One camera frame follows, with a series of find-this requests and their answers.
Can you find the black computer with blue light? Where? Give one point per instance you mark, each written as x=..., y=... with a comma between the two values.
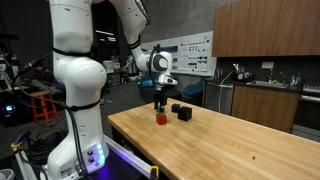
x=9, y=113

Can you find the orange legged wooden stool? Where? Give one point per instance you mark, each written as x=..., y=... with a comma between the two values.
x=42, y=100

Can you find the brown upper wall cabinets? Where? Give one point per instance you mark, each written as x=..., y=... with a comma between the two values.
x=266, y=28

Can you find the red wooden block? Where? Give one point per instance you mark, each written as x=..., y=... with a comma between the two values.
x=161, y=119

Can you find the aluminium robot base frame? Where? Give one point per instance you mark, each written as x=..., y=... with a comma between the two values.
x=130, y=157

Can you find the wooden butcher block table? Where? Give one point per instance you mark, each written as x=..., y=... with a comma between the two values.
x=216, y=146

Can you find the brown lower sink cabinet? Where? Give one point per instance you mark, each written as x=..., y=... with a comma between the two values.
x=263, y=108

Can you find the white wall whiteboard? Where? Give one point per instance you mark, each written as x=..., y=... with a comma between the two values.
x=193, y=38

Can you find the steel kitchen sink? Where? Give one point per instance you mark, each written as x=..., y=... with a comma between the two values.
x=267, y=84

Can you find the green wooden block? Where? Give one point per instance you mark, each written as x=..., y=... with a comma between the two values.
x=160, y=109

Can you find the countertop coffee maker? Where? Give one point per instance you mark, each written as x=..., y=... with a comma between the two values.
x=242, y=75

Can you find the stainless steel dishwasher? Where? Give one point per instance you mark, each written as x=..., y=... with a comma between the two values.
x=216, y=98

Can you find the black kitchen countertop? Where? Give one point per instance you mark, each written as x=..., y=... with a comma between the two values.
x=293, y=89

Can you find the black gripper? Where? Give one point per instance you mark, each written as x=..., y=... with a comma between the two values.
x=160, y=91

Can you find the yellow bar clamp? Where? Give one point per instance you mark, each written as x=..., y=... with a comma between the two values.
x=16, y=146
x=153, y=172

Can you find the white wall outlet plate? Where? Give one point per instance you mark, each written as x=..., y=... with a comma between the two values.
x=267, y=65

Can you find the purple header poster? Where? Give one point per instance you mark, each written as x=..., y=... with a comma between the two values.
x=175, y=58

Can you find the black wooden block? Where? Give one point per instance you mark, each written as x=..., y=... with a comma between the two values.
x=185, y=114

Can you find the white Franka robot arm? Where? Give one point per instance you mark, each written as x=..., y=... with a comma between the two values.
x=80, y=80

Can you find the dark blue wooden block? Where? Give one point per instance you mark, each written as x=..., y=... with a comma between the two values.
x=175, y=108

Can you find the chrome sink faucet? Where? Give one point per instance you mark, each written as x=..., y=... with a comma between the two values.
x=270, y=77

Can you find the white text poster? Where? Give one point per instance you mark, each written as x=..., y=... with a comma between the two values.
x=195, y=57

